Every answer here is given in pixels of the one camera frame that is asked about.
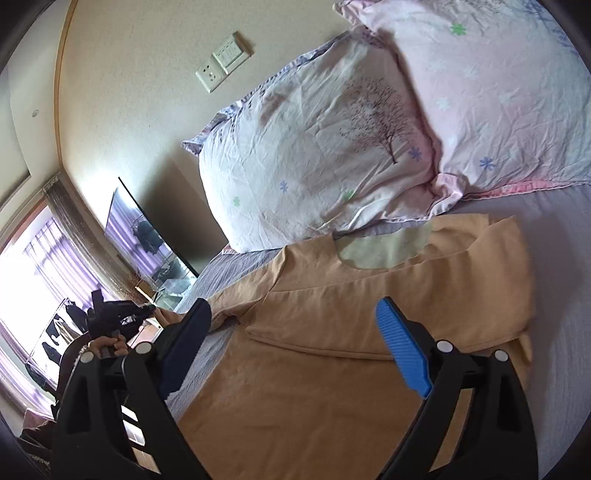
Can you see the pink floral pillow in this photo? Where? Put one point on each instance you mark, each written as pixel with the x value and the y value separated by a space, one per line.
pixel 500 84

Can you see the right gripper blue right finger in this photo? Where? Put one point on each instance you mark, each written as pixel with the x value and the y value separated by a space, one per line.
pixel 411 345

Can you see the tree print pillow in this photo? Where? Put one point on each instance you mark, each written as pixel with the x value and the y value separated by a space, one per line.
pixel 334 142

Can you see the grey bed sheet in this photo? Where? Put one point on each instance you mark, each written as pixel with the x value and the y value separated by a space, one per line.
pixel 556 225

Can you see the window with curtain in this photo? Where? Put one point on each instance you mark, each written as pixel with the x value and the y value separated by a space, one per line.
pixel 51 253

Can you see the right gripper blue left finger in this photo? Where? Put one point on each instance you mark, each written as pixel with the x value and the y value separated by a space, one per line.
pixel 178 345

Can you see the white wall socket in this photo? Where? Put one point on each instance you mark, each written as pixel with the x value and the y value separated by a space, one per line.
pixel 210 74

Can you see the person's left hand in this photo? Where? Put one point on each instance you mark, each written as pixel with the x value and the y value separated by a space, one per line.
pixel 111 345

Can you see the tan shirt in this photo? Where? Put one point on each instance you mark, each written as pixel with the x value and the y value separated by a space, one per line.
pixel 307 387

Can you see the black television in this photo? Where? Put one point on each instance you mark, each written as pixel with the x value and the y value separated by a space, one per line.
pixel 171 260

